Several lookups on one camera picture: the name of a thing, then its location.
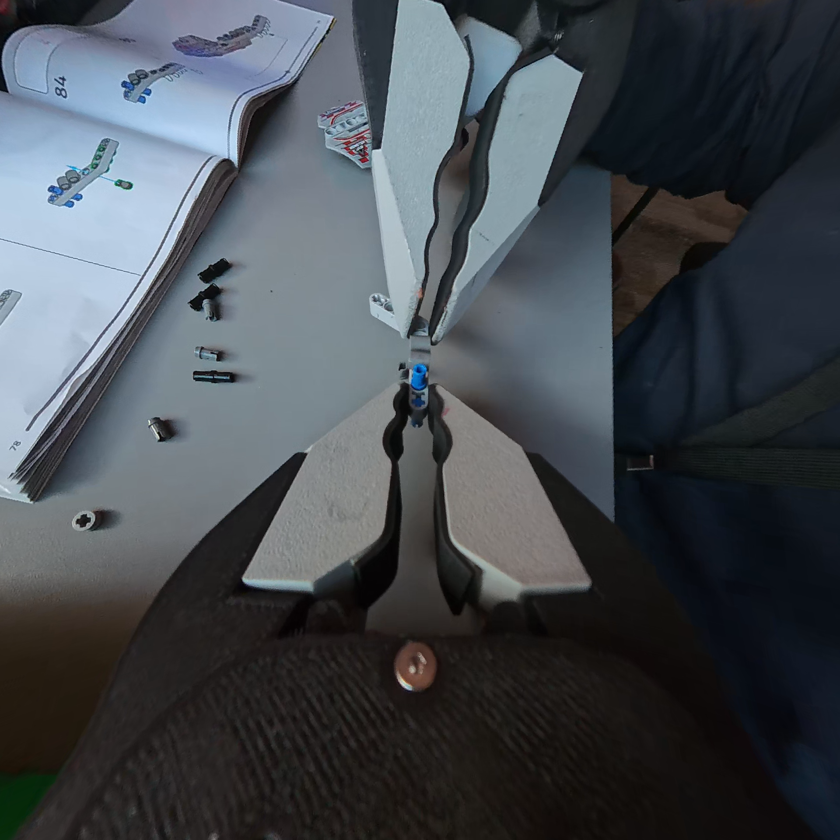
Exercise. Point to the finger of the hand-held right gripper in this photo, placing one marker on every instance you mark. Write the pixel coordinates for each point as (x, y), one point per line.
(525, 164)
(413, 131)

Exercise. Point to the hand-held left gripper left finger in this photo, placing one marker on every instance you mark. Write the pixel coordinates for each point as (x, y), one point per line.
(328, 512)

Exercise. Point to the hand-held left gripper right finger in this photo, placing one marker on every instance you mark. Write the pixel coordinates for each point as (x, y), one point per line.
(505, 518)

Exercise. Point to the grey lego beam blue pins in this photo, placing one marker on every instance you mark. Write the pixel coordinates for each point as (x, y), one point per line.
(417, 380)

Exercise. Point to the person's right forearm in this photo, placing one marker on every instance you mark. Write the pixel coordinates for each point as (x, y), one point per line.
(709, 85)

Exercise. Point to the red printed grey lego panel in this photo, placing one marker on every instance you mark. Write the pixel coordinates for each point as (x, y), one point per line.
(341, 115)
(351, 148)

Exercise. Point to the long black lego pin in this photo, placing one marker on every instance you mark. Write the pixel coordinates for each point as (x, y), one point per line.
(213, 376)

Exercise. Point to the light grey lego beam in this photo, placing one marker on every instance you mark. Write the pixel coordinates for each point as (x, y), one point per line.
(384, 307)

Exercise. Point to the dark grey lego pin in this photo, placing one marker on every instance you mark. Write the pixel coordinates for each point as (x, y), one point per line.
(159, 428)

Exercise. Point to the grey lego bush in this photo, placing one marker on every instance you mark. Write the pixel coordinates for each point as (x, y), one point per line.
(87, 520)

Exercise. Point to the lego instruction booklet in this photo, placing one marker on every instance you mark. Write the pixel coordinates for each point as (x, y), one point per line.
(98, 197)

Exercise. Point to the green plastic bin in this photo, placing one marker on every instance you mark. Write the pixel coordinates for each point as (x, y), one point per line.
(26, 807)

